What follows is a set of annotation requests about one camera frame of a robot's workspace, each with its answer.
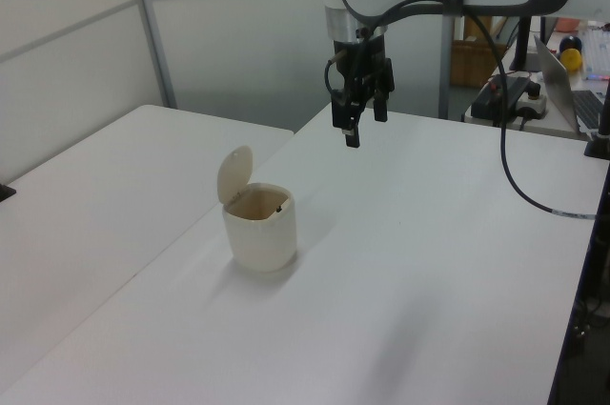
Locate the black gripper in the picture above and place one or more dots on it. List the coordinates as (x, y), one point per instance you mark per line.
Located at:
(362, 59)

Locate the small cream bin with lid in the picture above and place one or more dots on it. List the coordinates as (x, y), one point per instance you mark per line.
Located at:
(262, 238)

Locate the grey vertical pole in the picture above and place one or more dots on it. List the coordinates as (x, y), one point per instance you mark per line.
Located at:
(445, 66)

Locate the brown cardboard box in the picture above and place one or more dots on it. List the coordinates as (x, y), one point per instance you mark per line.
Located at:
(472, 64)

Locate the black power box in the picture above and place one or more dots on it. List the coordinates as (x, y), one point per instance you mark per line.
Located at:
(498, 97)

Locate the black monitor stand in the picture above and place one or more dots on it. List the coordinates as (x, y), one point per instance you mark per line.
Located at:
(524, 47)

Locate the silver laptop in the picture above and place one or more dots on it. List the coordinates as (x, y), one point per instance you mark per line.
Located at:
(557, 76)

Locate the yellow ball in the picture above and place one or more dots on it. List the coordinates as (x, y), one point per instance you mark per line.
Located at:
(571, 60)

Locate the dark blue ball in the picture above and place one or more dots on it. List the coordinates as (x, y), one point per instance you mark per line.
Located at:
(572, 41)

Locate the white keyboard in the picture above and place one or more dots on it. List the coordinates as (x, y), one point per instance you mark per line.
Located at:
(598, 54)

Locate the black pole with clamp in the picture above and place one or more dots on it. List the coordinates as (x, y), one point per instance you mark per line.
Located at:
(604, 124)

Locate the grey partition frame post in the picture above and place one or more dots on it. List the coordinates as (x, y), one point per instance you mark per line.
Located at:
(152, 28)

